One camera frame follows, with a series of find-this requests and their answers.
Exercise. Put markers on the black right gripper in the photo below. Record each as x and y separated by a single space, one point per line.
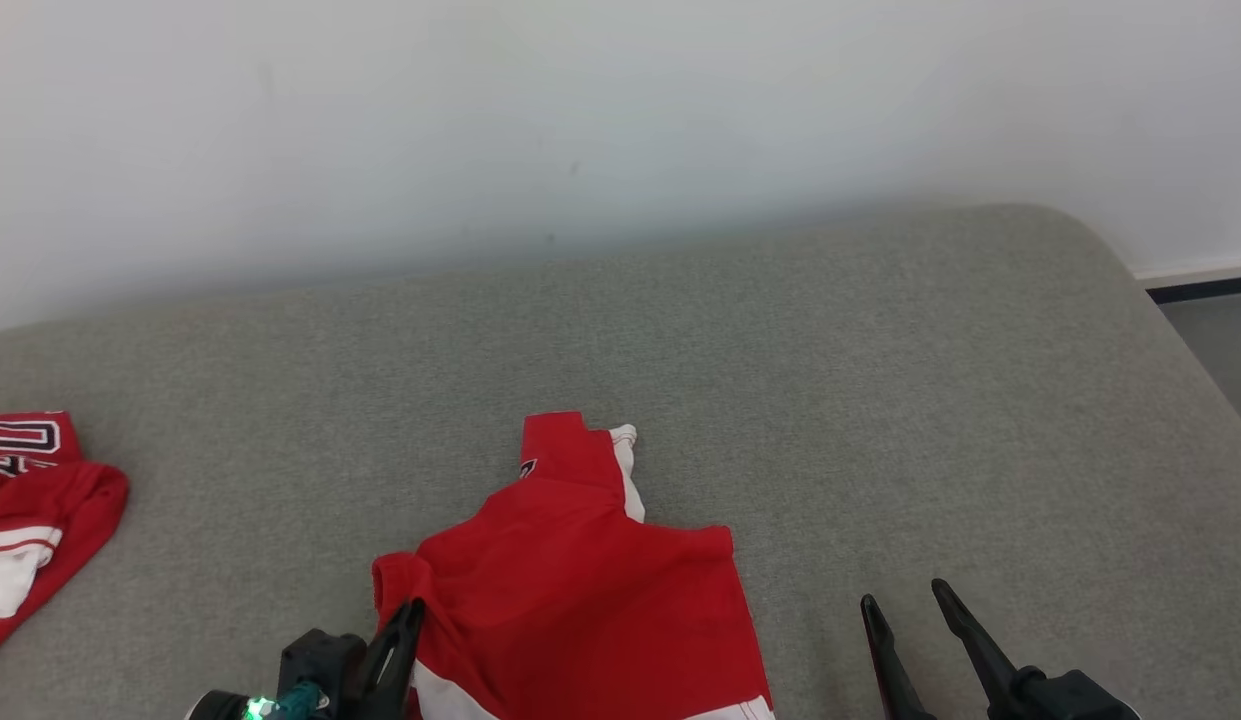
1070 700

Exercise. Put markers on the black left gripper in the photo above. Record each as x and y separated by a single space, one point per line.
320 665

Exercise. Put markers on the stack of red jerseys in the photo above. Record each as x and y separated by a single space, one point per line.
580 600

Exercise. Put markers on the red jersey with black lettering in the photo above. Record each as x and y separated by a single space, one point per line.
70 500

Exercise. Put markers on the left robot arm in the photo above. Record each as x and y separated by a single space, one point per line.
215 708

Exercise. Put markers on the dark baseboard strip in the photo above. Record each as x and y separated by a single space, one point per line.
1210 289

